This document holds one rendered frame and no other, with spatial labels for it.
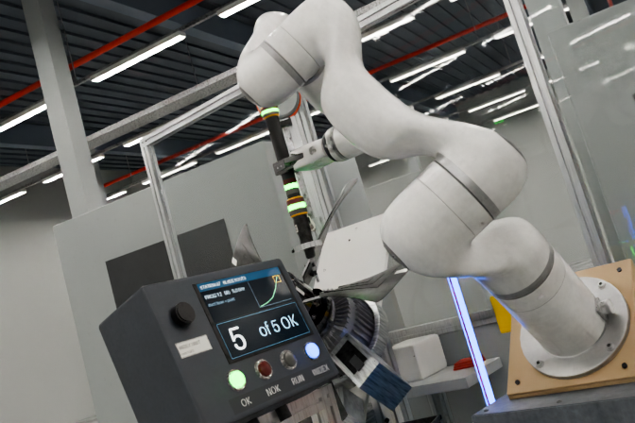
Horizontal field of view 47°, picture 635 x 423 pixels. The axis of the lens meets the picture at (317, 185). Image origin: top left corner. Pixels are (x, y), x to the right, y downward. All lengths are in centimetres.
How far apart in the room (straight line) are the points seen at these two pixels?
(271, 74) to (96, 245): 344
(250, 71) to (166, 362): 53
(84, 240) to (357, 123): 364
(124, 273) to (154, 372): 354
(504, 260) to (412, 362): 120
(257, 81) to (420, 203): 36
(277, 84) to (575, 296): 58
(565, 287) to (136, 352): 64
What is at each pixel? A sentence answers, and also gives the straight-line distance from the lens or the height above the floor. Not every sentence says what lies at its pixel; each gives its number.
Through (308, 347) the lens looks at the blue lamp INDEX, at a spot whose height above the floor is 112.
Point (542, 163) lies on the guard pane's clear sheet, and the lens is 224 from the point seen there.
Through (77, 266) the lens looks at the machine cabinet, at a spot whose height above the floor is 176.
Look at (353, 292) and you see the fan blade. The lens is 162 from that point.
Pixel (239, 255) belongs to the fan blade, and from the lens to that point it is 207.
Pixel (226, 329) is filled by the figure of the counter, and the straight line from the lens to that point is 94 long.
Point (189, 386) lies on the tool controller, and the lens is 87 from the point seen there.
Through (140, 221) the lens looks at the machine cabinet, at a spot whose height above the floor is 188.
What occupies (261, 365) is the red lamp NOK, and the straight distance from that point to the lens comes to 94.
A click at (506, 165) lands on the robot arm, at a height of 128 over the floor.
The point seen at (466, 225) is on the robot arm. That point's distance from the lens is 102.
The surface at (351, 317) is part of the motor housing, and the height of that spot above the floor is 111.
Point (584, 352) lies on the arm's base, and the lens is 127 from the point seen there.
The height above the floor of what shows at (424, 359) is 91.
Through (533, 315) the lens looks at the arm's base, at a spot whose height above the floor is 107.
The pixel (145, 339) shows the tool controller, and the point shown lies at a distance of 91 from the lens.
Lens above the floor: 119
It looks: 8 degrees up
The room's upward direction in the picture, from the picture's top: 16 degrees counter-clockwise
